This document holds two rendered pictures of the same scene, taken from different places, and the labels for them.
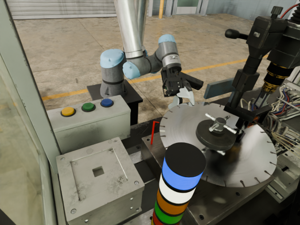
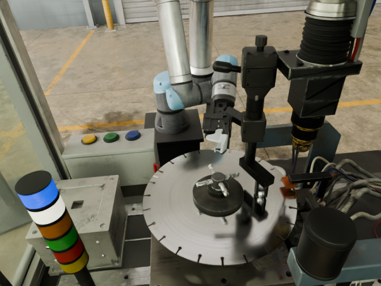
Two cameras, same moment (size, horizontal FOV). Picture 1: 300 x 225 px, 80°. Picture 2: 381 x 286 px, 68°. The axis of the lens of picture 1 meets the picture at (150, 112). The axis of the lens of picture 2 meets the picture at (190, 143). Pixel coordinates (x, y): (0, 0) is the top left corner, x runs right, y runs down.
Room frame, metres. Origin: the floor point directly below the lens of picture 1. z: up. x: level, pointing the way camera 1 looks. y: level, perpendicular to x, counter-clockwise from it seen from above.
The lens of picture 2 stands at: (-0.01, -0.36, 1.41)
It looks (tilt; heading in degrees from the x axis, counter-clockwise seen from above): 36 degrees down; 29
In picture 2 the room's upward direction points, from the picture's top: 4 degrees counter-clockwise
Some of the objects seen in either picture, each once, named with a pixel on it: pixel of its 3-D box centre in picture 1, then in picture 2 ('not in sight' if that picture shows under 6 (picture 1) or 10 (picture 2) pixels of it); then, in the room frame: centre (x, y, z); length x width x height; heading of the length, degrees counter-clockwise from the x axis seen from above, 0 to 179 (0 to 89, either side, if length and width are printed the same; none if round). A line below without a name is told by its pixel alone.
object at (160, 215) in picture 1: (170, 204); (60, 233); (0.13, -0.04, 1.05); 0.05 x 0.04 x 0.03; 32
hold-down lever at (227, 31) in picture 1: (244, 36); (235, 71); (0.45, -0.20, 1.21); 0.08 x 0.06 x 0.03; 122
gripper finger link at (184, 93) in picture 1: (184, 95); (216, 139); (0.56, -0.12, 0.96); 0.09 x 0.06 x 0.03; 17
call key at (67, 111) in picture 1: (68, 112); (89, 139); (0.48, 0.29, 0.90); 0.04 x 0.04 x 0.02
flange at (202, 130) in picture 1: (216, 131); (217, 190); (0.39, -0.20, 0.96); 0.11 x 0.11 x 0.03
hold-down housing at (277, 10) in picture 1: (256, 53); (255, 93); (0.45, -0.25, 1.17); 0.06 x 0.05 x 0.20; 113
